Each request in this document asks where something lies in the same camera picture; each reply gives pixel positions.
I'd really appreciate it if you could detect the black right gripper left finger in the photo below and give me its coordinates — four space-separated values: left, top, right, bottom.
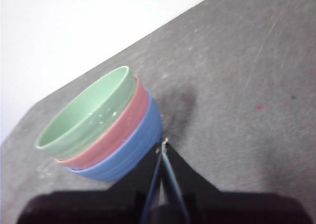
17 140 164 224

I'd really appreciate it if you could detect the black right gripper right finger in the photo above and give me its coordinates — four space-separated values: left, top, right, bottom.
162 143 312 224

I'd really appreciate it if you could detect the red ribbed bowl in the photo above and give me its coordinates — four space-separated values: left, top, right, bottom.
54 75 151 172

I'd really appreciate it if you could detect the green ribbed bowl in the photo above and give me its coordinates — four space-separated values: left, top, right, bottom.
35 65 138 159

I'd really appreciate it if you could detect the blue ribbed bowl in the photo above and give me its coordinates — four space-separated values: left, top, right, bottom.
66 87 163 183

